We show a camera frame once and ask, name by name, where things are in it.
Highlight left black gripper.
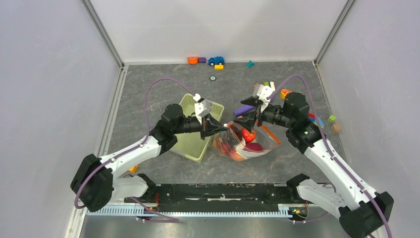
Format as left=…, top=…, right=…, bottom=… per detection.
left=173, top=113, right=227, bottom=140

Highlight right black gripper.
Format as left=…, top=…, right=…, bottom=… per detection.
left=232, top=96, right=293, bottom=133

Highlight clear orange zip top bag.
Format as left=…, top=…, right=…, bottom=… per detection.
left=212, top=121, right=280, bottom=162

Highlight red toy apple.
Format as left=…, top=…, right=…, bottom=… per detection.
left=241, top=128, right=256, bottom=143

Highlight orange toy peach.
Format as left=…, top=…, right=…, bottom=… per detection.
left=229, top=149, right=245, bottom=162

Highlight light green plastic basket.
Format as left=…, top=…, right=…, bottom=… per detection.
left=169, top=93, right=226, bottom=164

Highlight purple toy sweet potato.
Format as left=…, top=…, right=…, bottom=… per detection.
left=245, top=142, right=263, bottom=152

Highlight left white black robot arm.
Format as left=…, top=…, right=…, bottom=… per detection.
left=70, top=102, right=228, bottom=212

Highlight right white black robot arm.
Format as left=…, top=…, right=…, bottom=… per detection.
left=235, top=92, right=394, bottom=238

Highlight purple flashlight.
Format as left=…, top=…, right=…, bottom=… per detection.
left=233, top=105, right=255, bottom=117

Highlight green white toy bricks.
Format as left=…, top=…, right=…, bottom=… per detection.
left=263, top=81, right=275, bottom=91

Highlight orange yellow round toy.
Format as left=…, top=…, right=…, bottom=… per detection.
left=280, top=88, right=292, bottom=100

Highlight teal triangular block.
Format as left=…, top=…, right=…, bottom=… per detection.
left=247, top=60, right=255, bottom=68

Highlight yellow toy brick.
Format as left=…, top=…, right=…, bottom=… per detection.
left=214, top=64, right=224, bottom=70

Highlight multicolour brick stack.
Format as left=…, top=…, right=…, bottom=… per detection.
left=308, top=113, right=325, bottom=128

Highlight blue toy car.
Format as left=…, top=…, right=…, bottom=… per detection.
left=208, top=56, right=225, bottom=66

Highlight orange half round block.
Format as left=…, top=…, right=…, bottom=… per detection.
left=187, top=56, right=199, bottom=64

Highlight small green cube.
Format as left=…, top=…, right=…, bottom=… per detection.
left=327, top=115, right=336, bottom=123

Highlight tan wooden cube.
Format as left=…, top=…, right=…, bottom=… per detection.
left=331, top=123, right=342, bottom=133

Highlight yellow orange wedge block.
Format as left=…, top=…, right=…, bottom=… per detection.
left=128, top=165, right=138, bottom=173

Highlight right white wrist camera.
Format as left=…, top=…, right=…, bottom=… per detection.
left=252, top=84, right=273, bottom=102

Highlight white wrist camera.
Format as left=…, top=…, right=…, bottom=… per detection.
left=193, top=93, right=211, bottom=124
left=252, top=84, right=273, bottom=102

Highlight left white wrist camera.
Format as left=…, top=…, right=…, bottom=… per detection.
left=193, top=93, right=211, bottom=124

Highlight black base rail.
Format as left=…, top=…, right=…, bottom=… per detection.
left=124, top=175, right=310, bottom=213

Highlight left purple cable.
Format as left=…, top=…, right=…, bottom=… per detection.
left=73, top=77, right=198, bottom=223

